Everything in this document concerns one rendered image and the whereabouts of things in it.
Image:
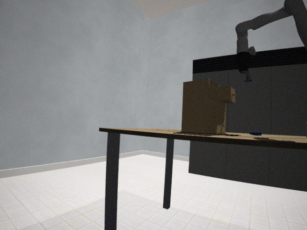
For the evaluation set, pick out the small wooden chest of drawers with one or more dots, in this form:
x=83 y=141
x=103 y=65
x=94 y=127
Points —
x=195 y=107

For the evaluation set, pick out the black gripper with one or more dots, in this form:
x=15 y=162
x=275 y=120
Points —
x=243 y=58

